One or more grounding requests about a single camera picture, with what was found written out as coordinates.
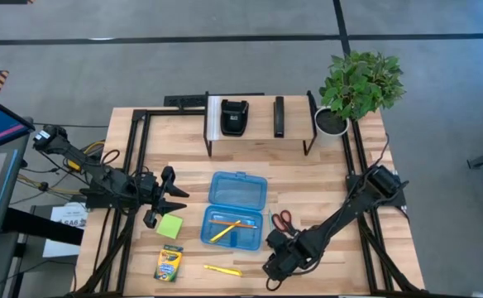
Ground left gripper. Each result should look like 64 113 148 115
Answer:
136 166 190 229

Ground crayon box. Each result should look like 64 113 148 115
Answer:
153 243 184 283

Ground white plant pot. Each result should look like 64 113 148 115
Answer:
313 106 352 148

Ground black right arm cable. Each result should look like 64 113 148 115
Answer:
367 132 391 171

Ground white paper sheet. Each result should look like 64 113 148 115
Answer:
42 201 89 258

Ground wooden shelf riser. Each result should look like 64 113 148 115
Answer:
203 90 319 158

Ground green leafy plant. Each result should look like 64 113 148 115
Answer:
318 50 407 121

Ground yellow pencil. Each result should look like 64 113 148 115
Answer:
209 220 242 244

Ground black stapler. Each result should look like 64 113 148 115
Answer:
273 96 286 139

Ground black power strip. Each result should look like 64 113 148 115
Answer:
163 91 265 109

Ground black aluminium frame rails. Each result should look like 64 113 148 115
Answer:
65 108 208 297
340 119 431 296

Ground blue plastic pencil case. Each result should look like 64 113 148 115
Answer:
199 171 269 252

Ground green sticky note pad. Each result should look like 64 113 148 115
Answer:
155 213 184 240

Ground black hole punch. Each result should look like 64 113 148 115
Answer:
219 99 250 137

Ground yellow cable bundle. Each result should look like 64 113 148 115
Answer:
16 140 108 195

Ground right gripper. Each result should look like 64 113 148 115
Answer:
262 229 311 281

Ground black floor cable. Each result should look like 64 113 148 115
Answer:
32 122 110 129

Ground red-handled scissors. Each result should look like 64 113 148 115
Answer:
271 209 297 238

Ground black desk bar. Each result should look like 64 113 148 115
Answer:
1 206 85 246

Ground yellow highlighter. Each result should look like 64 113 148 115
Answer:
203 264 244 277

